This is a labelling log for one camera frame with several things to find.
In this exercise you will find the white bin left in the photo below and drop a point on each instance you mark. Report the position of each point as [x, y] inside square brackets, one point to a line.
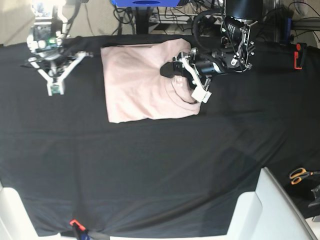
[15, 223]

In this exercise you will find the white bin right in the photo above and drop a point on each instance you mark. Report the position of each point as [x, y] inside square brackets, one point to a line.
[268, 213]

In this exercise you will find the pink T-shirt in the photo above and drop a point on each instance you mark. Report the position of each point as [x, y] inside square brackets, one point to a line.
[134, 88]

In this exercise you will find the orange handled scissors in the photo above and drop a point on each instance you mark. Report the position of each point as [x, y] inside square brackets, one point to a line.
[300, 174]

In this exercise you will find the black table leg post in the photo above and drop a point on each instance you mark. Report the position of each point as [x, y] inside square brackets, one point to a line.
[142, 16]

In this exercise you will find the red clamp on table edge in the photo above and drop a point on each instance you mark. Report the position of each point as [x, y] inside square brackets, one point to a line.
[300, 54]

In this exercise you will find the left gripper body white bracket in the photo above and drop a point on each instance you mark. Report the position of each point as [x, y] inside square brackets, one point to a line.
[199, 68]

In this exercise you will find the red black clamp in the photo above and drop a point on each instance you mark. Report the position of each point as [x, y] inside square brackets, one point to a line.
[80, 232]

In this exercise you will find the white power strip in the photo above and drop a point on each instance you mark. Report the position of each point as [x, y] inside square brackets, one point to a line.
[171, 18]

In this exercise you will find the black table cloth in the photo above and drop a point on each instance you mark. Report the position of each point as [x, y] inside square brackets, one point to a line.
[172, 178]

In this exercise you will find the blue plastic box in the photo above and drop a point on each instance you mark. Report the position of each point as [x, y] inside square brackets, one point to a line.
[145, 3]

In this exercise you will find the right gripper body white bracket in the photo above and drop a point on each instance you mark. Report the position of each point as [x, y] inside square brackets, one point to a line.
[55, 67]

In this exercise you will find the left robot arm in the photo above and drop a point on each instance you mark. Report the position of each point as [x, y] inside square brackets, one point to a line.
[231, 57]

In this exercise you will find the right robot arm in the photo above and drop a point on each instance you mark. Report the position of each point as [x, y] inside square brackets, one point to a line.
[52, 25]

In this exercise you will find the white bin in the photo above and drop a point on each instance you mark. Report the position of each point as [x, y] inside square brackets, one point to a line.
[15, 223]
[268, 213]

